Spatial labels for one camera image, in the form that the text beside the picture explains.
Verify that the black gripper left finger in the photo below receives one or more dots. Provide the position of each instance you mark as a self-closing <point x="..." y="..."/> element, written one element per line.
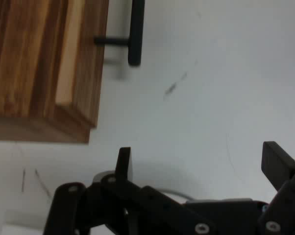
<point x="137" y="208"/>

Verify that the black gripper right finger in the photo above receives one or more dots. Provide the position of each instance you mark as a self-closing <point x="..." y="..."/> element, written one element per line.
<point x="277" y="161"/>

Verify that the wooden cabinet body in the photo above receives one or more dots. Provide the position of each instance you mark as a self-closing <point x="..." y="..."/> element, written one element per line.
<point x="20" y="61"/>

